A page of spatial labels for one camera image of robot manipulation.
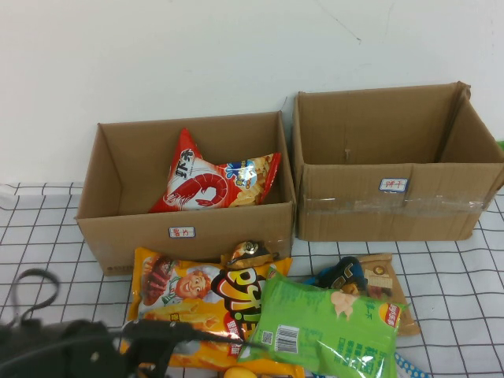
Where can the red shrimp chips bag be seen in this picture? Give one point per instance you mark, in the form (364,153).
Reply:
(197,185)

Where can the green Lays chips bag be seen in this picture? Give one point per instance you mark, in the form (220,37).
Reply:
(501,145)
(315,315)

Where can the brown wafer snack pack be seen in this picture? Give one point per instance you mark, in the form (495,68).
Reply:
(380,271)

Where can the blue dotted snack pack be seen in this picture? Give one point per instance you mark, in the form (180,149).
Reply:
(409,370)

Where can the white black-grid tablecloth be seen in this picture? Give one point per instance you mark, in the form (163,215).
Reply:
(453,275)

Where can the cardboard box labelled biscuits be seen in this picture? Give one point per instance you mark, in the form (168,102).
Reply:
(374,220)

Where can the blue black snack pack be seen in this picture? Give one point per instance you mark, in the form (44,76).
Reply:
(342,271)

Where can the small brown gold snack pack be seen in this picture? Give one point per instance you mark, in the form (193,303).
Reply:
(246,252)

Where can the cardboard box labelled chips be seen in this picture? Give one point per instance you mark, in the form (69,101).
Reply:
(138,236)

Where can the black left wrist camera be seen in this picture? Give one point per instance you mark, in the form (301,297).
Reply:
(157,328)

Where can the large orange snack bag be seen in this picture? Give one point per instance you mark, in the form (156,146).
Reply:
(177,283)

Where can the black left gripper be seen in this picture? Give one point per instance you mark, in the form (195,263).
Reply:
(149,358)

